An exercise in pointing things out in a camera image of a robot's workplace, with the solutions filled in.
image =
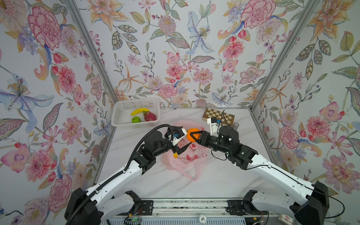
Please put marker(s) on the pink plastic bag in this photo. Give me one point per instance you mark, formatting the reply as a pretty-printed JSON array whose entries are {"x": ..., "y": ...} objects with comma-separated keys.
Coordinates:
[{"x": 190, "y": 163}]

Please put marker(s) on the small card box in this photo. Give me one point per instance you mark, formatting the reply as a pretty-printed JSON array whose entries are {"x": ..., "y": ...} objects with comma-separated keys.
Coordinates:
[{"x": 286, "y": 220}]

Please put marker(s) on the orange fruit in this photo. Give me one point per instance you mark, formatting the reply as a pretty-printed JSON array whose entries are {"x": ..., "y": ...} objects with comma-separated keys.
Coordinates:
[{"x": 193, "y": 135}]

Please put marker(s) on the yellow banana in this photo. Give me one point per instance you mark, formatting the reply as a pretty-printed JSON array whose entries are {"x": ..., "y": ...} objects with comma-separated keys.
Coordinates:
[{"x": 140, "y": 110}]

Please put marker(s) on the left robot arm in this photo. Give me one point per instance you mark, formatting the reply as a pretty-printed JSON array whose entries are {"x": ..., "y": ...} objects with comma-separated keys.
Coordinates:
[{"x": 101, "y": 202}]

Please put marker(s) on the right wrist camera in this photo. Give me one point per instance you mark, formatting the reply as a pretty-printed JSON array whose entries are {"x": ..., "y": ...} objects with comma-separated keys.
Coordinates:
[{"x": 214, "y": 124}]

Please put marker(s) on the white plastic basket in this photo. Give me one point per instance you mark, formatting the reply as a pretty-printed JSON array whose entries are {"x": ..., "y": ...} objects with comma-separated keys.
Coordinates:
[{"x": 121, "y": 114}]

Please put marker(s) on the green apple fruit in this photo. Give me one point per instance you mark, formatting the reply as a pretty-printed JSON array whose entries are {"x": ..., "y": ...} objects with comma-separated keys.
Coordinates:
[{"x": 136, "y": 119}]

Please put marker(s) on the wooden chessboard box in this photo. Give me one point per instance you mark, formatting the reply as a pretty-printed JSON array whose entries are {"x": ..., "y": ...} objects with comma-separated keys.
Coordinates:
[{"x": 226, "y": 118}]

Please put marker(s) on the red dragon fruit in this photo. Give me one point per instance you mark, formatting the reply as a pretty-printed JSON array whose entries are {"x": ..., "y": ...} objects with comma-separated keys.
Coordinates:
[{"x": 149, "y": 116}]

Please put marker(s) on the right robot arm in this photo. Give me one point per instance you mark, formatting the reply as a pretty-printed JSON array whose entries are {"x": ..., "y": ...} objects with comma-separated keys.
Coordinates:
[{"x": 306, "y": 202}]

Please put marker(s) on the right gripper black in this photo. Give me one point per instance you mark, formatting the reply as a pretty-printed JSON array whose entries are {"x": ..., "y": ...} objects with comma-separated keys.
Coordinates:
[{"x": 205, "y": 137}]

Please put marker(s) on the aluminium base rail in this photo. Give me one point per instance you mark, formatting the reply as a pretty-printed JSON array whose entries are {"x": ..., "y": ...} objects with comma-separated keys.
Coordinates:
[{"x": 172, "y": 207}]

